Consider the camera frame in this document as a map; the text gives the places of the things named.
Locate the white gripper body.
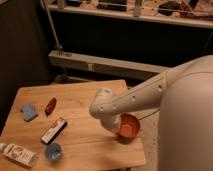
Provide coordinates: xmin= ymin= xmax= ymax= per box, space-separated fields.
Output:
xmin=100 ymin=115 xmax=121 ymax=133

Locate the red-brown ceramic bowl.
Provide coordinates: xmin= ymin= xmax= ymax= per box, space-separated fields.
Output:
xmin=117 ymin=114 xmax=140 ymax=138

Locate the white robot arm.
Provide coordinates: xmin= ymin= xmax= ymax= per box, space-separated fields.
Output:
xmin=89 ymin=55 xmax=213 ymax=171

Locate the red oblong object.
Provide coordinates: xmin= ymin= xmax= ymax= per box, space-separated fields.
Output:
xmin=45 ymin=98 xmax=57 ymax=115

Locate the small blue cup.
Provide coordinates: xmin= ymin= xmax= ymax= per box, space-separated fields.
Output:
xmin=44 ymin=143 xmax=62 ymax=161

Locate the blue sponge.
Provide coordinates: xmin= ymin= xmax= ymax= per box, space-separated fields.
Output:
xmin=20 ymin=103 xmax=38 ymax=122

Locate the grey metal pole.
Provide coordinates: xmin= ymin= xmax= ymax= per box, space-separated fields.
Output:
xmin=43 ymin=0 xmax=63 ymax=53

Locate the white plastic bottle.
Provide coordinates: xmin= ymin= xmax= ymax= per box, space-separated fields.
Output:
xmin=0 ymin=143 xmax=37 ymax=168

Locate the wooden shelf with clutter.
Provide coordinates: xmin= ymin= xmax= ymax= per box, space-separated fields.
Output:
xmin=40 ymin=0 xmax=213 ymax=29

